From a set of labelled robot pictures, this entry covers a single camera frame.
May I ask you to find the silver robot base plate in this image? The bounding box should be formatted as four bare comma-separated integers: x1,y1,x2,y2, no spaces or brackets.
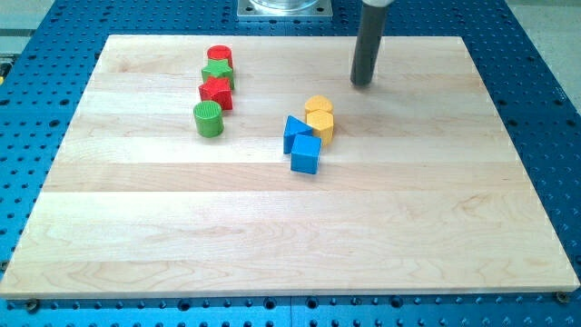
237,0,333,18

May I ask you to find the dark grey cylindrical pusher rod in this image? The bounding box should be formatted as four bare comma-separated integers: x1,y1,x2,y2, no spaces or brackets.
350,3,389,86

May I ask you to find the green star block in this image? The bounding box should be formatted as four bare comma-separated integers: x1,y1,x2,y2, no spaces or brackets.
202,59,235,90

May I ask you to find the yellow hexagon block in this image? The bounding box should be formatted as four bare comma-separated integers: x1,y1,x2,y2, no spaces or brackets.
306,110,334,146

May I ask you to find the blue perforated table plate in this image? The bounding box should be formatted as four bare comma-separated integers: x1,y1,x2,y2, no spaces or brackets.
1,1,580,326

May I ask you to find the red cylinder block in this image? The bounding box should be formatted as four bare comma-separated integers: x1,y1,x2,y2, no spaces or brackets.
206,45,233,68

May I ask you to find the blue triangle block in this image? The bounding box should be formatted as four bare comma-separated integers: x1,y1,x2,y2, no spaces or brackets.
283,115,312,154

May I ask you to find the green cylinder block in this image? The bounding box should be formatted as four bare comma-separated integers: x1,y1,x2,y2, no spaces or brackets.
193,100,224,138

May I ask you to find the light wooden board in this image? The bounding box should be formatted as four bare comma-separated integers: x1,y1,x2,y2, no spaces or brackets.
1,35,579,299

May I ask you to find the blue cube block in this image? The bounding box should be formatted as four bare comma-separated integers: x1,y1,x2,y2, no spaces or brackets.
290,134,322,174

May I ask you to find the red star block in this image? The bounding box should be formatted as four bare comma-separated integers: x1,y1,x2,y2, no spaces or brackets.
198,76,233,110

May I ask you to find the yellow rounded block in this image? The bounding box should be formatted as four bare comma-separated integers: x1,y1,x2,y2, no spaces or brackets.
304,94,334,114

